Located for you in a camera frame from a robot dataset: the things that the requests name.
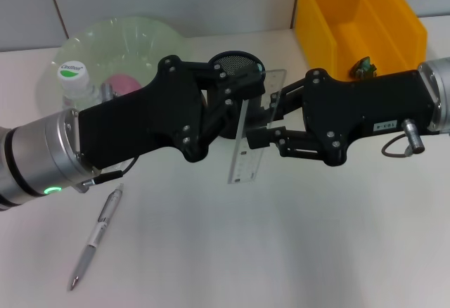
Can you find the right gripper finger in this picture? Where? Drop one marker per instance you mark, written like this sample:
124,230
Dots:
292,142
292,100

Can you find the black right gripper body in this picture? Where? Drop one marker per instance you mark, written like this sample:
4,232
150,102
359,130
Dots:
358,107

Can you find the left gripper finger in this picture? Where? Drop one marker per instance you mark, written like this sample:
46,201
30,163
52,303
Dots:
242,84
219,118

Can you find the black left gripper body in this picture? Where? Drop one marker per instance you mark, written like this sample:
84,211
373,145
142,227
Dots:
140,121

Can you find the green plastic scrap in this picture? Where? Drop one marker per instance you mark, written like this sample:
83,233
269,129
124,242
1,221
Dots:
364,65

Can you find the pink peach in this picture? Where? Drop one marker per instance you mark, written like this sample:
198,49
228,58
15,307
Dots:
121,81

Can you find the clear plastic ruler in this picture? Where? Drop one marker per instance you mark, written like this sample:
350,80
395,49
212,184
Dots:
246,167

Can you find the clear green-label water bottle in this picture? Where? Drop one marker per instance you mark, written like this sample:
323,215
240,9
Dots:
72,76

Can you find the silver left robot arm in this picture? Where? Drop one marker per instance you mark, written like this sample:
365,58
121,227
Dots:
35,160

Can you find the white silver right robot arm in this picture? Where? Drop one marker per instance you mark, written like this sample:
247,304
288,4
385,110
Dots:
441,97

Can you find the black mesh pen cup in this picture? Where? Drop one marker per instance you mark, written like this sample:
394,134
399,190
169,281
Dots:
235,62

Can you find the green glass fruit bowl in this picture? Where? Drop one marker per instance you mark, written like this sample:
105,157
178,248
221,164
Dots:
116,40

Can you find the silver ballpoint pen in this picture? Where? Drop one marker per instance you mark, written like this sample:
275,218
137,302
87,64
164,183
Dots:
95,234

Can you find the yellow plastic bin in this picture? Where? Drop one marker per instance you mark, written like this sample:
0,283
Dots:
365,12

